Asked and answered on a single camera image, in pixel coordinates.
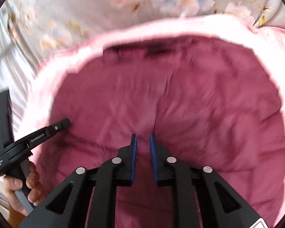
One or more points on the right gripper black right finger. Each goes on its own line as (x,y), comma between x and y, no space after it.
(201,197)

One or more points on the pink towel with white bows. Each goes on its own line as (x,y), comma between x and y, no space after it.
(267,44)

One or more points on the maroon quilted puffer jacket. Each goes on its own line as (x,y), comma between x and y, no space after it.
(208,101)

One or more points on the person's left hand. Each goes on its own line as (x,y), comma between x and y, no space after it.
(37,192)

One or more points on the grey floral bed sheet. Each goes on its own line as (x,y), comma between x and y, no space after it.
(43,26)

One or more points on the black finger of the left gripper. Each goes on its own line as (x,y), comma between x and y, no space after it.
(6,128)
(38,137)

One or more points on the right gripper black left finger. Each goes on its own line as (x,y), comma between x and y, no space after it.
(87,198)

